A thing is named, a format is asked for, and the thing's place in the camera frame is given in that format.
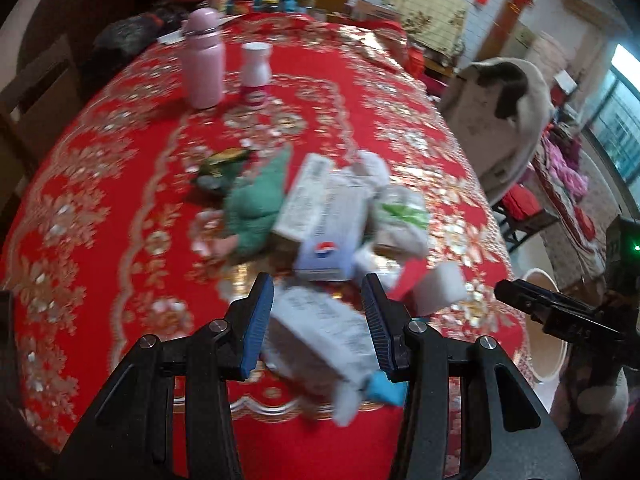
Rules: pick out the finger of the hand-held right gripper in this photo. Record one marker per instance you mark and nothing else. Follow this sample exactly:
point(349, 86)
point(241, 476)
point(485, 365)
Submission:
point(545, 310)

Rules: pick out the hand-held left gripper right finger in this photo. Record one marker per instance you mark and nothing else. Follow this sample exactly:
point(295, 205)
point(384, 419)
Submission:
point(375, 325)

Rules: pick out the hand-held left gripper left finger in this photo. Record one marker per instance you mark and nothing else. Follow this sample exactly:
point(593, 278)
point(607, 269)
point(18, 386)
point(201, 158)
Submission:
point(257, 330)

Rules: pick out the white printed packet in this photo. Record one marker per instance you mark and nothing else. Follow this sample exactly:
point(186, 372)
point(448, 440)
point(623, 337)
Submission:
point(320, 340)

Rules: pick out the white blue medicine box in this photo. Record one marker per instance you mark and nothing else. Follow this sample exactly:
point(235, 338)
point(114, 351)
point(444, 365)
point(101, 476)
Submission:
point(325, 245)

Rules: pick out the white tissue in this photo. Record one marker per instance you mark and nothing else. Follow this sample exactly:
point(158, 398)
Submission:
point(372, 170)

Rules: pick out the white bucket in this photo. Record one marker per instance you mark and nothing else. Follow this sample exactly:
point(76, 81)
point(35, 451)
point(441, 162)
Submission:
point(545, 355)

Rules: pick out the red paper piece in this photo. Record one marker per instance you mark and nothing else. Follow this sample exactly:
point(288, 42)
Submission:
point(407, 280)

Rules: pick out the blue plastic piece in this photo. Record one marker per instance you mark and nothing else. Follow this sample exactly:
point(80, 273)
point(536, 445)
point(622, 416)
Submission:
point(387, 390)

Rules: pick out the white foam block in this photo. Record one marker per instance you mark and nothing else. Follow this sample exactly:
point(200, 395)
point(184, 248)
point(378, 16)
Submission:
point(440, 285)

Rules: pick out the pink white wrapper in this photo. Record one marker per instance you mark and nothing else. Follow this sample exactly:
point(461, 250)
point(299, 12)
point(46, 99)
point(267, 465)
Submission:
point(220, 246)

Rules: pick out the pink clothes pile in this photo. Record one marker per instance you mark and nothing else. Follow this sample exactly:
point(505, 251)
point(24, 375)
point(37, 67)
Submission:
point(565, 170)

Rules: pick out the green white wrapper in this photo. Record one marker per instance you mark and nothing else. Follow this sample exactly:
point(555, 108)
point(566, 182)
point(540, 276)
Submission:
point(400, 215)

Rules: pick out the white cardboard box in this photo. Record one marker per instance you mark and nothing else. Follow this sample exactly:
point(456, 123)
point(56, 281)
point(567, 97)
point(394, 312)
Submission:
point(300, 200)

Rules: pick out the window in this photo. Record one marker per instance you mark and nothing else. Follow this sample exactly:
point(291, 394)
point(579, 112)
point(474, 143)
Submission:
point(620, 110)

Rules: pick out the green gold candy wrapper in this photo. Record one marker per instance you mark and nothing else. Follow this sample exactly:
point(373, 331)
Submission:
point(225, 159)

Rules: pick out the red floral tablecloth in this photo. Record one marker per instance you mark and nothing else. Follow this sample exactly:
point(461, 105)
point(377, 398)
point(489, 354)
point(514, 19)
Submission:
point(125, 160)

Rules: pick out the white pill bottle pink label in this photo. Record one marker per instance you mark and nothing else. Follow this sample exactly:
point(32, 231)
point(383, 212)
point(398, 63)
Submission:
point(256, 75)

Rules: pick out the pink thermos bottle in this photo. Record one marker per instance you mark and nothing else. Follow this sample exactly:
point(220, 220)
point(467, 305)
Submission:
point(202, 70)

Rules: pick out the white paper sheet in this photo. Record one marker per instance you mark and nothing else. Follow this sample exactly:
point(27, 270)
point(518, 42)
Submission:
point(175, 35)

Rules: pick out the wooden chair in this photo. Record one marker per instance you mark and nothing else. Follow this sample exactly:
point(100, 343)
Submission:
point(35, 110)

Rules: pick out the floral hanging cloth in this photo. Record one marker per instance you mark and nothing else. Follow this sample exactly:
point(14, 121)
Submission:
point(430, 10)

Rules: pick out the black plastic bag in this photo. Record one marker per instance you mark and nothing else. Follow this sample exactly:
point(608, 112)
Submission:
point(125, 32)

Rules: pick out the colourful box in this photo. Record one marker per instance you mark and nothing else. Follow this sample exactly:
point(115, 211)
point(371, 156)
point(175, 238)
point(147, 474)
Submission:
point(260, 4)

